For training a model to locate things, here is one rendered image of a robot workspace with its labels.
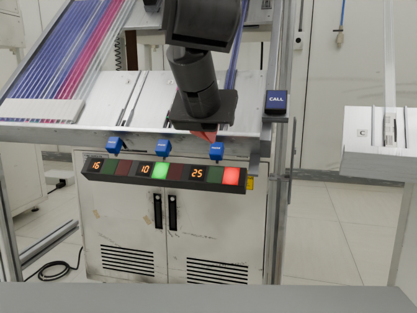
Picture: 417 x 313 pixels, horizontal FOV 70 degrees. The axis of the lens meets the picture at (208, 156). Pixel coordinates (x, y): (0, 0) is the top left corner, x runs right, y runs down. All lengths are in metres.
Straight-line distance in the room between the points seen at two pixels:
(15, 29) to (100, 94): 1.36
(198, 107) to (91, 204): 0.81
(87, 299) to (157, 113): 0.41
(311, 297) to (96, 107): 0.59
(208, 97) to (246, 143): 0.18
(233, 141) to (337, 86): 2.02
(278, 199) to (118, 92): 0.44
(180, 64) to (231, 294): 0.27
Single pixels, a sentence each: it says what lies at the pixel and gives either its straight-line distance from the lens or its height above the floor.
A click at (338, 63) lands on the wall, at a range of 2.55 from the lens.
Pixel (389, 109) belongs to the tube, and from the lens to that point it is 0.50.
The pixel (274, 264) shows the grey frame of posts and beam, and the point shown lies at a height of 0.44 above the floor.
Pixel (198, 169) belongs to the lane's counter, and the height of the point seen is 0.66.
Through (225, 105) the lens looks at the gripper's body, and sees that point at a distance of 0.46.
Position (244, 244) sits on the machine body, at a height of 0.31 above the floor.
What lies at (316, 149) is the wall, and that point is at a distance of 2.60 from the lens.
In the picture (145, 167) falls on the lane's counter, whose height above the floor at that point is 0.66.
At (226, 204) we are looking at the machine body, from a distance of 0.96.
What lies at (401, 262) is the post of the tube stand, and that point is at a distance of 0.75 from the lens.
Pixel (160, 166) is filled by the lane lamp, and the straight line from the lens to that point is 0.59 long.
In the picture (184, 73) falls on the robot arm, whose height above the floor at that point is 0.84.
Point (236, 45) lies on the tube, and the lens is 0.76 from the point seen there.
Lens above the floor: 0.83
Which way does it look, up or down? 15 degrees down
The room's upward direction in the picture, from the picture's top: straight up
